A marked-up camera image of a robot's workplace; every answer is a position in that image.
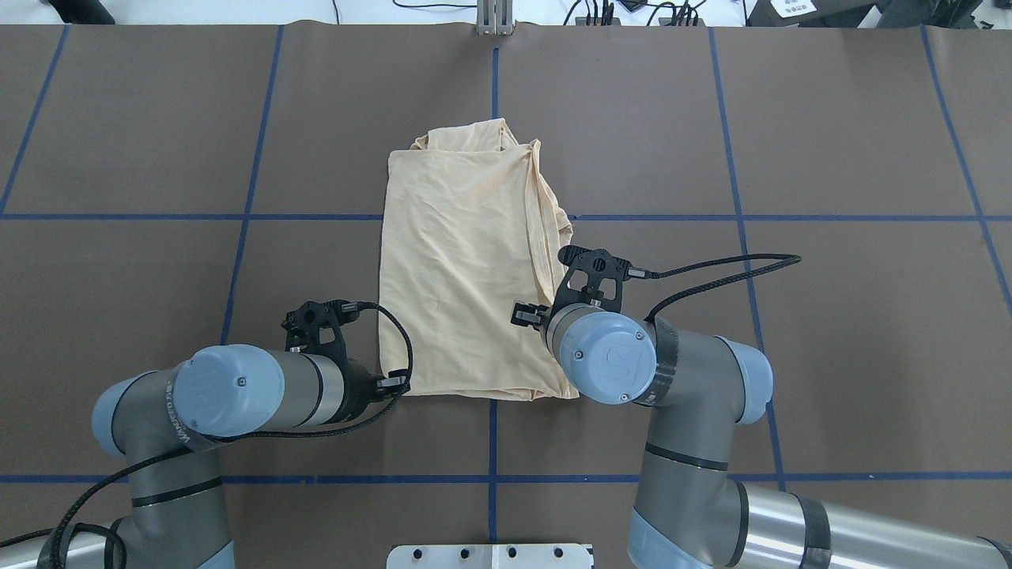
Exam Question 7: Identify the aluminium frame post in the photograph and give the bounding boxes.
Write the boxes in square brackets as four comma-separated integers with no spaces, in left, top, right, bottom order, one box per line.
[476,0,515,36]

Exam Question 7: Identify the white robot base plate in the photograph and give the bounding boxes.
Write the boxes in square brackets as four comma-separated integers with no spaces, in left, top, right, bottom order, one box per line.
[386,543,595,568]

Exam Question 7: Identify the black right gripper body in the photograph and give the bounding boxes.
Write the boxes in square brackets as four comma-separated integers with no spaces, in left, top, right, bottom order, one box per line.
[511,245,648,329]

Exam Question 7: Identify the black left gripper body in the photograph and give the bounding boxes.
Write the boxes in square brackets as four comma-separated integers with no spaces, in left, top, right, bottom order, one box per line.
[281,300,412,412]

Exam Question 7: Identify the cream long-sleeve graphic shirt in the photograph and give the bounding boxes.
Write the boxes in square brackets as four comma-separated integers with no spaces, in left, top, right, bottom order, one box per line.
[380,119,578,402]

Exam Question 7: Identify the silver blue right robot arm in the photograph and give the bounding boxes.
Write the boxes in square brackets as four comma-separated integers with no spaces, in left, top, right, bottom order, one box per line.
[511,245,1011,568]

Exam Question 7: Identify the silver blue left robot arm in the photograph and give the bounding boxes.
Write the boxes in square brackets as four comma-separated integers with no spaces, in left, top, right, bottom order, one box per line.
[2,300,414,568]

